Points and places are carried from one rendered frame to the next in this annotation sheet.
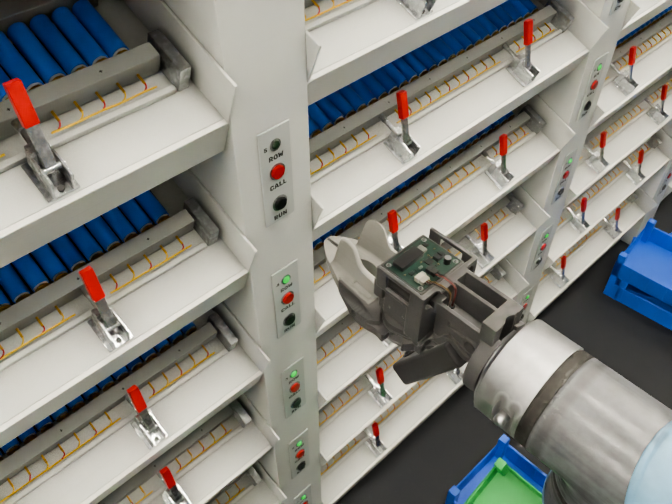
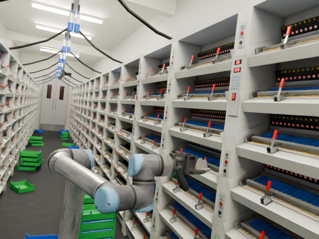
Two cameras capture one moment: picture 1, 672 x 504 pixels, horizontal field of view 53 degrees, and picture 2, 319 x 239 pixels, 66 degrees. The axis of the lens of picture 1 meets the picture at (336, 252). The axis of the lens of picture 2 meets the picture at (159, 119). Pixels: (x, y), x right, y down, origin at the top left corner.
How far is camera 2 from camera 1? 131 cm
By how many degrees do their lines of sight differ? 102
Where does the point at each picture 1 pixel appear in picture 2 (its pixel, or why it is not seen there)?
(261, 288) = (218, 192)
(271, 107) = (228, 145)
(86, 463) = (193, 201)
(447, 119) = (288, 213)
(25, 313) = not seen: hidden behind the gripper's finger
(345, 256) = (199, 161)
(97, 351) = not seen: hidden behind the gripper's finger
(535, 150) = not seen: outside the picture
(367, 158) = (258, 196)
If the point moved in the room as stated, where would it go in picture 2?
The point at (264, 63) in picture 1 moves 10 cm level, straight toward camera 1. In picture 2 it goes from (229, 135) to (207, 133)
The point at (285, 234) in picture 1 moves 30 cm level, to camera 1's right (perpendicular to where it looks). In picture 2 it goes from (224, 182) to (218, 202)
